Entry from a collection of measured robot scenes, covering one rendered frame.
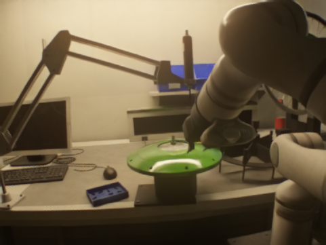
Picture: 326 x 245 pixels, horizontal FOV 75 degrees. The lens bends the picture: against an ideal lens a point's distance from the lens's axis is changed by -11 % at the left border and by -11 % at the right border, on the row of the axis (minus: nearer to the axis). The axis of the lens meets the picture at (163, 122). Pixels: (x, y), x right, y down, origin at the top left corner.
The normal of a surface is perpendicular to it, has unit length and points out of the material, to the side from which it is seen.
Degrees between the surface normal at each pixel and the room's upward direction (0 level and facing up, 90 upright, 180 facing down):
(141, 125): 90
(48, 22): 90
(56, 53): 90
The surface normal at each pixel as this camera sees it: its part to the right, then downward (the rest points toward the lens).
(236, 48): -0.76, 0.50
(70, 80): 0.06, 0.18
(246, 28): -0.71, 0.25
